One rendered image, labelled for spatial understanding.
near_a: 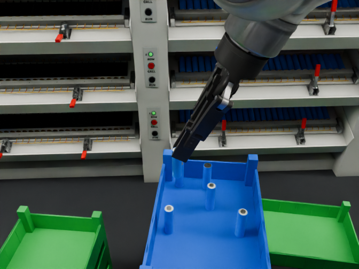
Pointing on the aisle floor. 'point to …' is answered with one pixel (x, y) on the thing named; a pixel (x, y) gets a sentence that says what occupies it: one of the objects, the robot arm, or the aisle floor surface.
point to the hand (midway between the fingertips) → (187, 141)
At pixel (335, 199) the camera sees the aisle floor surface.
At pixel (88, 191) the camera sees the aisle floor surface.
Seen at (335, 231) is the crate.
